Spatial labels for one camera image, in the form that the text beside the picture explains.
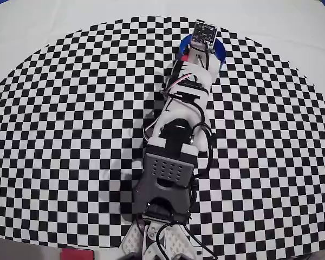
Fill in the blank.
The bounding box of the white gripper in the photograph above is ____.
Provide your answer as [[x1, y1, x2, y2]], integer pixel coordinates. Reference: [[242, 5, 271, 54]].
[[172, 50, 220, 95]]

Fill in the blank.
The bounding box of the blue round box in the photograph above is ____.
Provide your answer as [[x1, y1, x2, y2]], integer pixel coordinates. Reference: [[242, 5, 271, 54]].
[[178, 34, 228, 67]]

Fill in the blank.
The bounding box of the checkerboard print white sheet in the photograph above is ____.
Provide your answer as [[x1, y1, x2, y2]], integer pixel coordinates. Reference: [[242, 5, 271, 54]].
[[0, 0, 325, 258]]

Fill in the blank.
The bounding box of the red rectangular block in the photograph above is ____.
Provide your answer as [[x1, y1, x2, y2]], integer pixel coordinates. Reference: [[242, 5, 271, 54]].
[[60, 248, 95, 260]]

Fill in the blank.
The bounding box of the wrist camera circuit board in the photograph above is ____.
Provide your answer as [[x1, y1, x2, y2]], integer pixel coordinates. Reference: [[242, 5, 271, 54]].
[[191, 19, 218, 46]]

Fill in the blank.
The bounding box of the thin black camera cable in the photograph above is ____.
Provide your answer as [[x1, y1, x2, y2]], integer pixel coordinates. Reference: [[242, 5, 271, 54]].
[[184, 123, 218, 257]]

